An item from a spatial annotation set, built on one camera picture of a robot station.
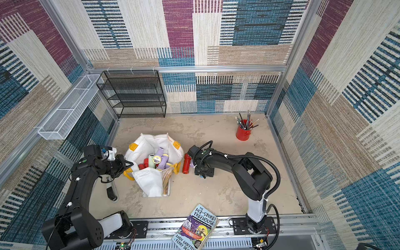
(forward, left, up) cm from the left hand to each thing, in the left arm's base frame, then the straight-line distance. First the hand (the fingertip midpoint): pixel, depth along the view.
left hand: (133, 163), depth 81 cm
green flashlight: (+2, -8, -4) cm, 9 cm away
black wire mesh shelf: (+50, +9, +6) cm, 51 cm away
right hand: (-1, -37, -13) cm, 39 cm away
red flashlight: (+4, -26, -10) cm, 28 cm away
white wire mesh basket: (+16, +28, +20) cm, 38 cm away
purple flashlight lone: (+5, -14, -6) cm, 16 cm away
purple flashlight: (+4, -11, -4) cm, 12 cm away
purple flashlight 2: (+2, -17, -6) cm, 18 cm away
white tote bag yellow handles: (-8, -10, -7) cm, 14 cm away
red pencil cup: (+24, -62, -3) cm, 66 cm away
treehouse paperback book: (-28, -32, -11) cm, 44 cm away
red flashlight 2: (+2, -4, -7) cm, 8 cm away
